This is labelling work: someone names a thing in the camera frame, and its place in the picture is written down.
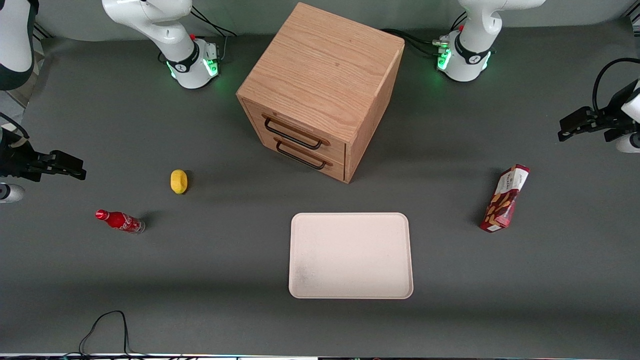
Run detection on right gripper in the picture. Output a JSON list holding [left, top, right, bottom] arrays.
[[0, 131, 87, 182]]

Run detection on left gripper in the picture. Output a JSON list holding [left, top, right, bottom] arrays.
[[558, 80, 640, 143]]

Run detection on red cookie box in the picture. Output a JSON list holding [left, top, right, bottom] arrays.
[[479, 164, 531, 234]]

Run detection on cream plastic tray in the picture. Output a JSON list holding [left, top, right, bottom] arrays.
[[288, 212, 415, 300]]

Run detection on red cola bottle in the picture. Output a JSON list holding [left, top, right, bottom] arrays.
[[95, 209, 146, 235]]

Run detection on yellow lemon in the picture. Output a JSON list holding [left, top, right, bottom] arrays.
[[170, 169, 189, 195]]

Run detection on wooden drawer front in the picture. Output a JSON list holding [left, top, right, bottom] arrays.
[[248, 122, 347, 183], [241, 99, 348, 166]]

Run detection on wooden drawer cabinet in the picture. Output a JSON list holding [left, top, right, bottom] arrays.
[[236, 2, 406, 184]]

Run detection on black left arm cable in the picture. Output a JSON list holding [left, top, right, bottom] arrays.
[[592, 57, 640, 113]]

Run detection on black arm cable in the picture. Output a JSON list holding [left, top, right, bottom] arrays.
[[592, 57, 640, 113], [0, 112, 30, 140]]

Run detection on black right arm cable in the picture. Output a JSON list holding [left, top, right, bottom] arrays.
[[0, 112, 30, 140]]

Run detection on thin black looped cable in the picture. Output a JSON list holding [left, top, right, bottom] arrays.
[[77, 310, 153, 359]]

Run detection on black left base cables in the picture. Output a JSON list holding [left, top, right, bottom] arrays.
[[381, 12, 468, 57]]

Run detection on black base cables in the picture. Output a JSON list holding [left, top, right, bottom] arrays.
[[190, 5, 238, 63], [381, 12, 468, 57]]

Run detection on black right base cables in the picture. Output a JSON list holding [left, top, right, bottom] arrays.
[[190, 5, 238, 63]]

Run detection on black wire drawer handle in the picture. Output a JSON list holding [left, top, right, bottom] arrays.
[[275, 140, 329, 171], [263, 116, 325, 151]]

